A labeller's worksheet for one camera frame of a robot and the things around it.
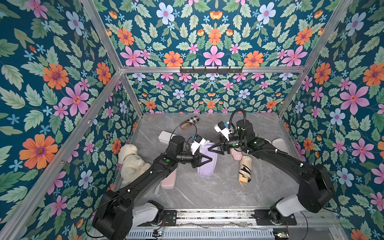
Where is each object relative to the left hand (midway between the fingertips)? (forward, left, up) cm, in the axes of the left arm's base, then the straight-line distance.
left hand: (211, 159), depth 72 cm
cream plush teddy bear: (+5, +43, -11) cm, 44 cm away
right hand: (+7, -2, +4) cm, 9 cm away
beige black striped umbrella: (+1, -21, -17) cm, 27 cm away
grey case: (-4, +2, -2) cm, 5 cm away
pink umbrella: (+10, -18, -17) cm, 26 cm away
